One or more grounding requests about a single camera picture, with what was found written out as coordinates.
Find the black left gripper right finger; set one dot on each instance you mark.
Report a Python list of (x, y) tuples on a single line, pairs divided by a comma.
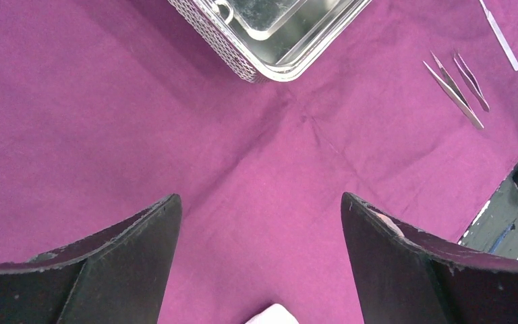
[(406, 275)]

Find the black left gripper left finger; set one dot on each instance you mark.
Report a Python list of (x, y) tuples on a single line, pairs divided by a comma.
[(117, 275)]

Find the white gauze wad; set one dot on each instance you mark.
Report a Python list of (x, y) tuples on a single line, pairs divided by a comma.
[(274, 314)]

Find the purple cloth wrap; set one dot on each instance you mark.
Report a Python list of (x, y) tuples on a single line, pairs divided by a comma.
[(108, 106)]

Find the steel needle holder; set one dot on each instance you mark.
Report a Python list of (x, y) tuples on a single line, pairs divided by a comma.
[(450, 87)]

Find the steel forceps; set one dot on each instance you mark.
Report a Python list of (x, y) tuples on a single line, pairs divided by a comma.
[(504, 44)]

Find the metal mesh instrument tray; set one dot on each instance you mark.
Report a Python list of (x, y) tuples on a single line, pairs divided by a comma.
[(247, 66)]

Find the thin curved steel tweezers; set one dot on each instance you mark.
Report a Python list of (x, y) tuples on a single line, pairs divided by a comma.
[(470, 80)]

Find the steel left inner pan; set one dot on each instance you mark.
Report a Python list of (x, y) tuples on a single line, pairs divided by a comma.
[(280, 33)]

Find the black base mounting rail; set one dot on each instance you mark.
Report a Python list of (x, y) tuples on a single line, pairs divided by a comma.
[(495, 228)]

